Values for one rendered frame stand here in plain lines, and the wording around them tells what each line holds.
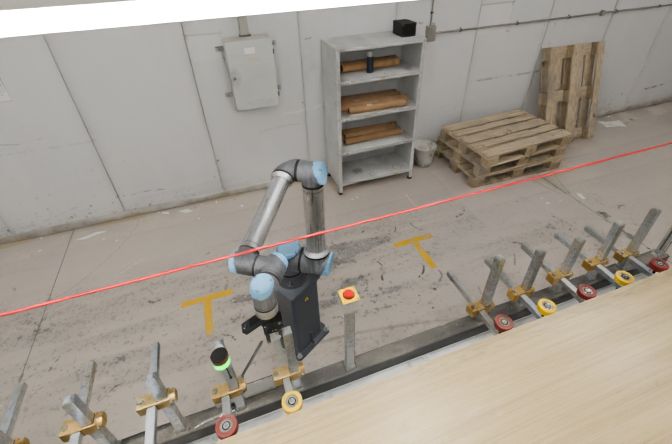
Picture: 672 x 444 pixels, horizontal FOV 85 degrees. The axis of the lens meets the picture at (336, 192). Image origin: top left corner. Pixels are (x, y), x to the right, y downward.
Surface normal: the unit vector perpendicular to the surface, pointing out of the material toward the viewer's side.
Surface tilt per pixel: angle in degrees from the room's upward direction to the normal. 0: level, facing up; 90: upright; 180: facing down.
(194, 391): 0
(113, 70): 90
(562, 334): 0
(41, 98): 90
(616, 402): 0
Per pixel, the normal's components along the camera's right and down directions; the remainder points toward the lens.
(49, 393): -0.03, -0.81
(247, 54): 0.33, 0.54
